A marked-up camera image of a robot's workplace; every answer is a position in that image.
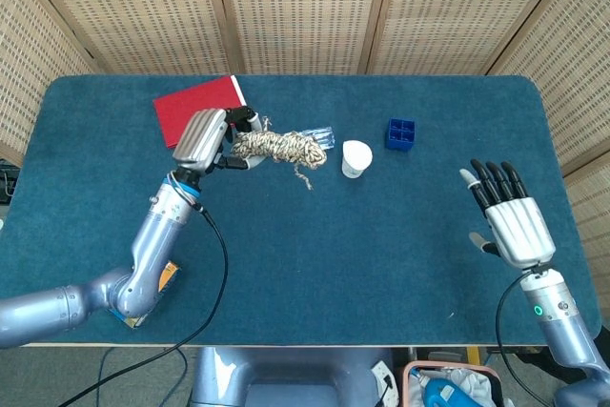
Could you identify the red notebook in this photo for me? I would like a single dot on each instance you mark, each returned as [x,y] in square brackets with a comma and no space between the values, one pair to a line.
[190,102]

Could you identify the dark floor equipment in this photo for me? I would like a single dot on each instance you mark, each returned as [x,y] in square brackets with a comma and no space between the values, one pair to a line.
[6,183]

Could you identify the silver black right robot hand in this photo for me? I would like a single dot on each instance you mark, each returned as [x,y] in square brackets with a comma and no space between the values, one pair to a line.
[522,230]

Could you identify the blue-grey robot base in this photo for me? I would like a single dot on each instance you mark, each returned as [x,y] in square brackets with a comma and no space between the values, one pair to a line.
[286,378]

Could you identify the white paper cup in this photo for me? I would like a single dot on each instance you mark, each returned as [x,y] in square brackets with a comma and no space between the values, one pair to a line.
[356,156]

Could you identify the pink basket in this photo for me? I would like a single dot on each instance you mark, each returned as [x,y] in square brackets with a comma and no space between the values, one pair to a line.
[406,388]

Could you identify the blue plastic bottle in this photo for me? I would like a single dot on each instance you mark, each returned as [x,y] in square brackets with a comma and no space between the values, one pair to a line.
[433,395]

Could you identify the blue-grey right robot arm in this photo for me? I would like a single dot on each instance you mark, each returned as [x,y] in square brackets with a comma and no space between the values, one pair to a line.
[557,326]

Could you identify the woven bamboo folding screen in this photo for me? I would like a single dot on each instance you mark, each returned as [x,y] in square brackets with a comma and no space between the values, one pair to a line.
[305,6]

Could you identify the blue grid box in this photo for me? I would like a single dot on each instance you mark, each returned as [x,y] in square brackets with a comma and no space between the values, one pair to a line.
[399,140]

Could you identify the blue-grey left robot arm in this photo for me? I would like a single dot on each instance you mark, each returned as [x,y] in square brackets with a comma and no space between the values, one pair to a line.
[157,230]

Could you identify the white cloth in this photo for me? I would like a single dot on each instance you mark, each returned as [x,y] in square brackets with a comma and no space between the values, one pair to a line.
[472,383]

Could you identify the blue felt table mat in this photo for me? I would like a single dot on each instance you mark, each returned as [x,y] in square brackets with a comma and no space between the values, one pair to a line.
[333,273]

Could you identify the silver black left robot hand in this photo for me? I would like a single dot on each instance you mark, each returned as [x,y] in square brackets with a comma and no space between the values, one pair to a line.
[200,140]

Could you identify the clear plastic water bottle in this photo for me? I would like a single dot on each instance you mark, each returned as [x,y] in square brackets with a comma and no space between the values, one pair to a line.
[326,137]

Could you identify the white power strip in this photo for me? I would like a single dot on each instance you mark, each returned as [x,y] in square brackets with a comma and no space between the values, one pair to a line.
[381,371]

